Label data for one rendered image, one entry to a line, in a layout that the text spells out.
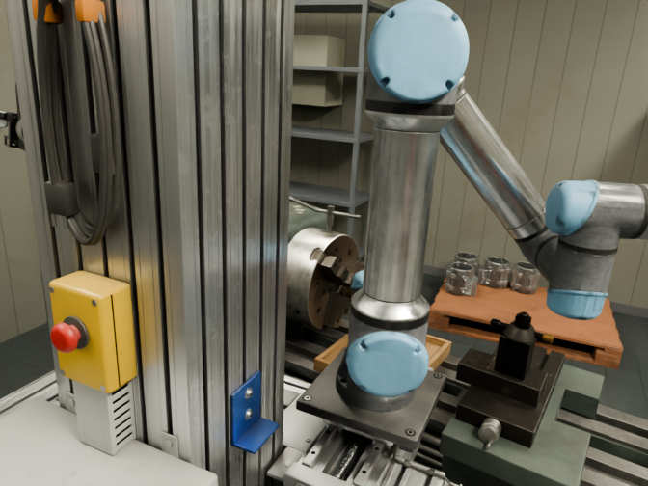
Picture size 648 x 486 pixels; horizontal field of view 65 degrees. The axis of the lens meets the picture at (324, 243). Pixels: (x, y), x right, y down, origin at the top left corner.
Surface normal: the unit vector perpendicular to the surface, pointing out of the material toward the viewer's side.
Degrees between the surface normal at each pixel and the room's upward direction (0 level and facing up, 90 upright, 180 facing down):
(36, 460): 0
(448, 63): 82
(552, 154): 90
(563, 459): 0
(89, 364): 90
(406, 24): 83
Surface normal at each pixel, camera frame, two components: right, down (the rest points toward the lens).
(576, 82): -0.43, 0.26
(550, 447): 0.05, -0.95
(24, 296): 0.90, 0.18
